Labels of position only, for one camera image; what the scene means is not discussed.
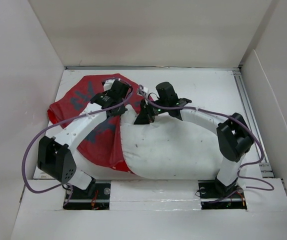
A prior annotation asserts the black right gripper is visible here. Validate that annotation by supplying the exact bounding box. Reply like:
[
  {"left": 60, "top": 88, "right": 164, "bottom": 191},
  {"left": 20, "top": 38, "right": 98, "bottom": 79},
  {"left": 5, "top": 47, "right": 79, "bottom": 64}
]
[{"left": 134, "top": 98, "right": 168, "bottom": 126}]

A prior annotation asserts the white pillow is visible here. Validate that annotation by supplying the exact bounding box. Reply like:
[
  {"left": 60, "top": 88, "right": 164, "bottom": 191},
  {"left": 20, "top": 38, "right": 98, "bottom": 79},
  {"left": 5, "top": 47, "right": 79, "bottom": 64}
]
[{"left": 119, "top": 98, "right": 247, "bottom": 180}]

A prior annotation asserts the red patterned pillowcase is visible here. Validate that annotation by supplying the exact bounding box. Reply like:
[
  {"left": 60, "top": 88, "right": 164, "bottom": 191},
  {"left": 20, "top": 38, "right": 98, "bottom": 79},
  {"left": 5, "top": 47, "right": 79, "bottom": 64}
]
[{"left": 47, "top": 73, "right": 139, "bottom": 173}]

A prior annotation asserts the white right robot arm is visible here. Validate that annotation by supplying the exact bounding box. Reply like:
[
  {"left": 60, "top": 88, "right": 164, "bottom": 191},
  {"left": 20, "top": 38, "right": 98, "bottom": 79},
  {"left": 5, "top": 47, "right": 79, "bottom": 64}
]
[{"left": 134, "top": 81, "right": 254, "bottom": 197}]

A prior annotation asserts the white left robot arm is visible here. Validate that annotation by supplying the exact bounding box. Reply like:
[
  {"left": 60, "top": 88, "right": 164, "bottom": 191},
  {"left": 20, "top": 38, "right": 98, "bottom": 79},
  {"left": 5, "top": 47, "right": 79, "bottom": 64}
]
[{"left": 37, "top": 78, "right": 133, "bottom": 199}]

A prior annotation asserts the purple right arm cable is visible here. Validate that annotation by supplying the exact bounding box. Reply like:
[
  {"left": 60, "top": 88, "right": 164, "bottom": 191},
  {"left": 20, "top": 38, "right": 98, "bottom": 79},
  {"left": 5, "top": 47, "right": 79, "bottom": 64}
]
[{"left": 138, "top": 84, "right": 276, "bottom": 205}]

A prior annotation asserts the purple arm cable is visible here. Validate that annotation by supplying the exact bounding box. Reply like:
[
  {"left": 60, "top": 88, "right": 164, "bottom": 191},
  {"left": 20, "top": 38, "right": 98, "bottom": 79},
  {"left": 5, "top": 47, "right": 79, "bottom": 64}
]
[
  {"left": 20, "top": 77, "right": 136, "bottom": 208},
  {"left": 138, "top": 84, "right": 276, "bottom": 205}
]

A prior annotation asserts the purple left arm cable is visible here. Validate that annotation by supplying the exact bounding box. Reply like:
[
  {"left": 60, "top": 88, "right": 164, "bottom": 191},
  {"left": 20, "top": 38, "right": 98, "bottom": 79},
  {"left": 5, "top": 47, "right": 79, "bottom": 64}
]
[{"left": 20, "top": 77, "right": 136, "bottom": 208}]

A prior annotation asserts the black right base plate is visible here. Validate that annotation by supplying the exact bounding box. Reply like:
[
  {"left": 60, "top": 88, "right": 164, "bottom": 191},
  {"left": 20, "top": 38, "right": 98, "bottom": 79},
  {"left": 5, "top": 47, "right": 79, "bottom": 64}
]
[{"left": 195, "top": 181, "right": 247, "bottom": 210}]

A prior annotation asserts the aluminium right side rail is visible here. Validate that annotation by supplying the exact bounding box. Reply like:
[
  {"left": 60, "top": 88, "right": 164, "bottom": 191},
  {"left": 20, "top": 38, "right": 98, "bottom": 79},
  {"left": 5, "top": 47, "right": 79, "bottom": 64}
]
[{"left": 232, "top": 68, "right": 275, "bottom": 179}]

